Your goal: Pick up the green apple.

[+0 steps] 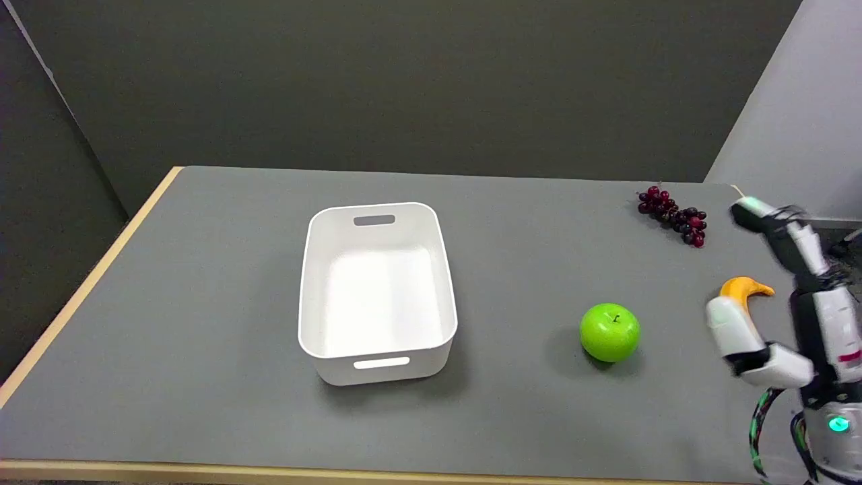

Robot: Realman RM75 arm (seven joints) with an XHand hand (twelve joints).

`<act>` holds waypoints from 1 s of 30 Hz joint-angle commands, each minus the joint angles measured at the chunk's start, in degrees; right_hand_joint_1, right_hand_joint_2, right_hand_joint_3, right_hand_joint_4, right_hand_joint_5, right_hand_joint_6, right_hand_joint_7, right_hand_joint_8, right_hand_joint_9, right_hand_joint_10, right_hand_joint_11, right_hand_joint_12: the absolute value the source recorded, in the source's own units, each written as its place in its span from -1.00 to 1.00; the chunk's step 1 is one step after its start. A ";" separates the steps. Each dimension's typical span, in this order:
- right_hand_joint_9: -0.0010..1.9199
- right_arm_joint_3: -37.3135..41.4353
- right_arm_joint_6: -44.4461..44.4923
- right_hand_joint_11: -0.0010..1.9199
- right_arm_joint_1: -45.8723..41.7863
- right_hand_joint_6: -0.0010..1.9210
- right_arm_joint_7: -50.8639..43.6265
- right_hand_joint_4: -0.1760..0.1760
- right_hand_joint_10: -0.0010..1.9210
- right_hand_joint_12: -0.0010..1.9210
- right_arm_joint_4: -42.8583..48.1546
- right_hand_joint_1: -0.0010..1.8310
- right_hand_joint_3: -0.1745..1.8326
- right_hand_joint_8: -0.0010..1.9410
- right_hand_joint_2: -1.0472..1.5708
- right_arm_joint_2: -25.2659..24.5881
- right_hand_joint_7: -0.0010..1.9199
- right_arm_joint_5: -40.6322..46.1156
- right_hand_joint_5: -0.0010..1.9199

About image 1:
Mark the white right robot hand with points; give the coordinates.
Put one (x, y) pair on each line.
(818, 316)

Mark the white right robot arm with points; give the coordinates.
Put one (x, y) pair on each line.
(839, 441)

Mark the green apple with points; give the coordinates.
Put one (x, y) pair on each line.
(609, 332)

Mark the yellow banana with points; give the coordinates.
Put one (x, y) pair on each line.
(743, 288)

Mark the dark red grape bunch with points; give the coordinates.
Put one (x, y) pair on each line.
(675, 215)

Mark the white plastic bin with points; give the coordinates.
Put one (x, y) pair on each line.
(377, 294)

